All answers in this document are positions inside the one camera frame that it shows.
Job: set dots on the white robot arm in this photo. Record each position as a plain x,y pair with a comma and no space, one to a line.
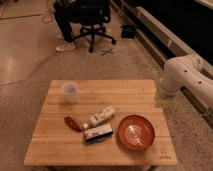
185,71

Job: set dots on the dark red pepper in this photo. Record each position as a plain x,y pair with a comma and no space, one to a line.
70,122

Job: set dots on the red ceramic bowl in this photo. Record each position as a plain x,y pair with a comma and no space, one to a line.
136,133

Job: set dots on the white crumpled wrapper packet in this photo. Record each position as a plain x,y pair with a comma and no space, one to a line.
99,117

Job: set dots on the translucent plastic cup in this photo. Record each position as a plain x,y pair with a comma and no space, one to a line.
70,91

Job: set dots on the small printed cardboard box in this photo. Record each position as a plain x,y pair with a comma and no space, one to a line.
97,133

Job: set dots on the small black box on floor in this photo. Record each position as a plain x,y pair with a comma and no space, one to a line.
128,31

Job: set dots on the long workbench edge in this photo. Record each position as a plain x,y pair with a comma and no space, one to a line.
163,44

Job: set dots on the black office chair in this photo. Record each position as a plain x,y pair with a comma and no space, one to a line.
95,14

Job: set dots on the seated person dark clothes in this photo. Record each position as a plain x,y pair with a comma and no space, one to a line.
64,10

